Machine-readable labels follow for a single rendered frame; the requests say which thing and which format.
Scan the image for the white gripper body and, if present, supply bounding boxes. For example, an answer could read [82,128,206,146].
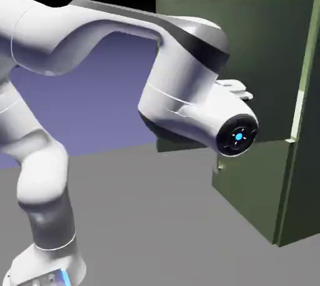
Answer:
[215,79,254,103]

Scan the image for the green cabinet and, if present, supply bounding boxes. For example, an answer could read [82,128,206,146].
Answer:
[228,0,320,248]

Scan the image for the small green cabinet door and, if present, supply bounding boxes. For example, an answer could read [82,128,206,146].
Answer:
[211,139,299,245]

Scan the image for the small metal door handle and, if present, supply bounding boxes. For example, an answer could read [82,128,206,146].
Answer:
[212,157,226,174]

